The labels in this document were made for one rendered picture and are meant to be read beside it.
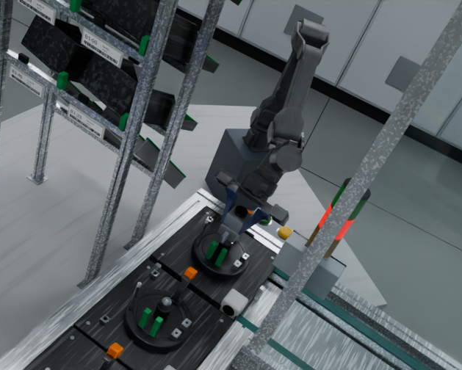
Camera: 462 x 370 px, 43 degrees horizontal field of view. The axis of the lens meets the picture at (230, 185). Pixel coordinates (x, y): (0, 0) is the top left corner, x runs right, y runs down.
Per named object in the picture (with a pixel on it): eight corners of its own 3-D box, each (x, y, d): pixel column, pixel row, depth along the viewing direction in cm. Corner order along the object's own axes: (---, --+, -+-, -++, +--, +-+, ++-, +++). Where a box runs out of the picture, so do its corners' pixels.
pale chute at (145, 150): (140, 158, 153) (151, 146, 153) (174, 189, 148) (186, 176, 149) (94, 118, 126) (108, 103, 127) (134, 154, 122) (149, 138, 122)
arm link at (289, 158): (269, 122, 134) (283, 114, 122) (302, 132, 135) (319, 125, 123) (256, 169, 133) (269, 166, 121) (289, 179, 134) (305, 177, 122)
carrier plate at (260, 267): (203, 211, 152) (205, 205, 150) (279, 263, 147) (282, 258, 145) (148, 260, 133) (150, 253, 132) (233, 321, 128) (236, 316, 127)
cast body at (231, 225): (230, 219, 136) (240, 197, 132) (245, 229, 135) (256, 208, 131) (212, 237, 130) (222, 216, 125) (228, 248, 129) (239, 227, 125)
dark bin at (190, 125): (154, 100, 139) (170, 73, 137) (192, 131, 135) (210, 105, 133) (77, 81, 114) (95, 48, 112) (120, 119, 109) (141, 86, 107)
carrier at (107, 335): (144, 263, 132) (158, 226, 125) (231, 326, 127) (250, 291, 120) (70, 329, 114) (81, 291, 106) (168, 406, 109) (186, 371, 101)
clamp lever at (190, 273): (173, 294, 123) (190, 265, 120) (181, 299, 122) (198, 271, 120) (166, 299, 119) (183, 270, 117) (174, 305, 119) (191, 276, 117)
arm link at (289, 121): (294, 22, 138) (306, 13, 128) (326, 34, 140) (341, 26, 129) (258, 139, 139) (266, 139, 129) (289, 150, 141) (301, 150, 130)
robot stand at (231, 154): (244, 178, 183) (266, 128, 170) (262, 210, 174) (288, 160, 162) (204, 179, 176) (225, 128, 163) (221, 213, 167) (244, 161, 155)
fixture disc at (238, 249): (211, 225, 146) (213, 220, 144) (256, 257, 143) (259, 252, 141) (180, 255, 135) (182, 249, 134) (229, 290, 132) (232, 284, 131)
